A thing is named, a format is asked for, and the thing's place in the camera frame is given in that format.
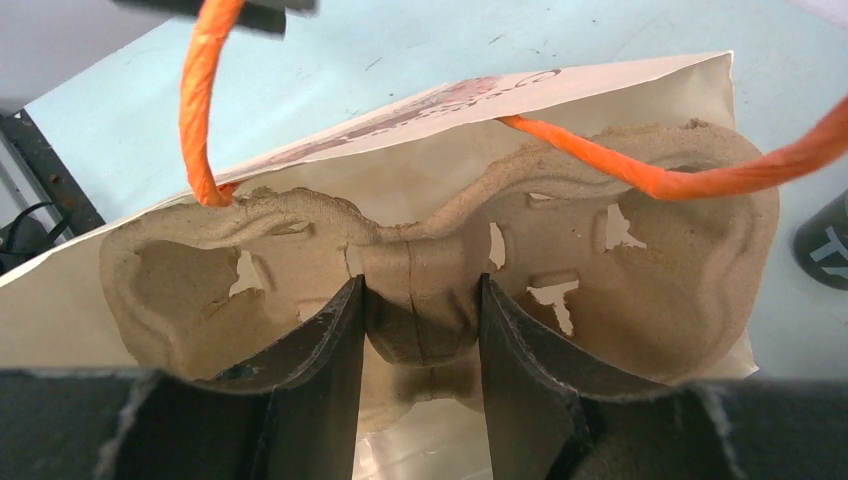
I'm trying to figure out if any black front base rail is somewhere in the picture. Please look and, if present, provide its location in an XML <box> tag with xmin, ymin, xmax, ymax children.
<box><xmin>1</xmin><ymin>110</ymin><xmax>105</xmax><ymax>274</ymax></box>

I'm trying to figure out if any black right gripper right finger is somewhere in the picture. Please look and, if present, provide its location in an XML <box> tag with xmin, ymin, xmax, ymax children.
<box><xmin>479</xmin><ymin>275</ymin><xmax>676</xmax><ymax>479</ymax></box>

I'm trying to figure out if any dark takeout coffee cup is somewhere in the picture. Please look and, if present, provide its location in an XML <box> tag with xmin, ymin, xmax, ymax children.
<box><xmin>792</xmin><ymin>191</ymin><xmax>847</xmax><ymax>291</ymax></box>

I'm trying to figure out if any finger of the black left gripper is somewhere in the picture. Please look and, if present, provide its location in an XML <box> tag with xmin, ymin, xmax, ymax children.
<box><xmin>113</xmin><ymin>0</ymin><xmax>318</xmax><ymax>36</ymax></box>

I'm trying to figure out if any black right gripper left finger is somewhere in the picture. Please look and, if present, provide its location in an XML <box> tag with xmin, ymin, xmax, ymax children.
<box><xmin>197</xmin><ymin>275</ymin><xmax>365</xmax><ymax>479</ymax></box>

